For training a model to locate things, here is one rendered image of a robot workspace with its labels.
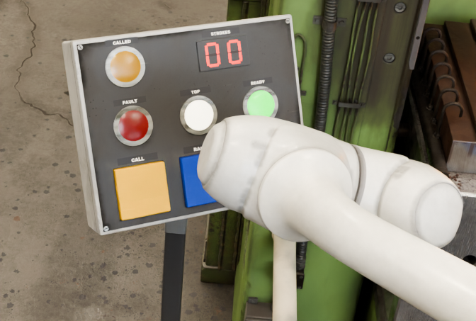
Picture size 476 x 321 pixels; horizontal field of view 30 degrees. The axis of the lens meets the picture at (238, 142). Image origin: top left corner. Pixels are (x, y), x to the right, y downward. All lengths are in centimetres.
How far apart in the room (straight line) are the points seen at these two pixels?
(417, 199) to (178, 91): 48
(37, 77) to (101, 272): 107
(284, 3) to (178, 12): 238
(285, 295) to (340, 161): 79
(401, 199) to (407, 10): 67
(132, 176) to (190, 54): 20
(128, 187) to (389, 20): 57
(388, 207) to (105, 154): 47
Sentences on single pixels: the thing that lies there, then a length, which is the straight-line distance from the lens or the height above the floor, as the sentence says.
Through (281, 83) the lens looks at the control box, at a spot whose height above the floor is 111.
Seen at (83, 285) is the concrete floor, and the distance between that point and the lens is 257.
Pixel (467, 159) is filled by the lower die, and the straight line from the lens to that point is 158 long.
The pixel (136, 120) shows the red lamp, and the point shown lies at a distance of 128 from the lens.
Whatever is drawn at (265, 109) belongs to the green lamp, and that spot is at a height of 108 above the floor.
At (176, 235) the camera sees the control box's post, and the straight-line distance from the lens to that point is 154.
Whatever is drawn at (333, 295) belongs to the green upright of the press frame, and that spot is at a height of 45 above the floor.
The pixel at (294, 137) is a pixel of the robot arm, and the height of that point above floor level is 130.
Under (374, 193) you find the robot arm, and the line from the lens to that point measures 97.
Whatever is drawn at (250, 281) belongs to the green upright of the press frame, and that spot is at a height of 47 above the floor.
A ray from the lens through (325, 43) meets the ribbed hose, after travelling 156.
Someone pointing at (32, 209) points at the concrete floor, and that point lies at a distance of 282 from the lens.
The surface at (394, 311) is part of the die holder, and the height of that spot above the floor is 61.
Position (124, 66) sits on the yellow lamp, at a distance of 127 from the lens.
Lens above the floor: 183
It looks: 36 degrees down
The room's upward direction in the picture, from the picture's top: 6 degrees clockwise
